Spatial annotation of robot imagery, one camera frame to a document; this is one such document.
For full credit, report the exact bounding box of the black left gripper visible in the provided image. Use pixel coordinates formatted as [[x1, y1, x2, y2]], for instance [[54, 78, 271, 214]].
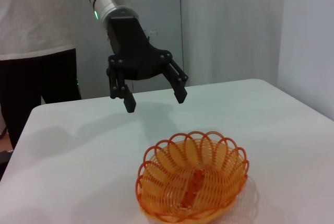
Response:
[[105, 16, 189, 113]]

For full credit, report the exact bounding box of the person in white shirt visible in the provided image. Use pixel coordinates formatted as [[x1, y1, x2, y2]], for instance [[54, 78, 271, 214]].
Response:
[[0, 0, 92, 151]]

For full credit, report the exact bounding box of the orange plastic wire basket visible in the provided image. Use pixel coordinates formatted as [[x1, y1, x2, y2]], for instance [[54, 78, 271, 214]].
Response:
[[135, 130, 249, 221]]

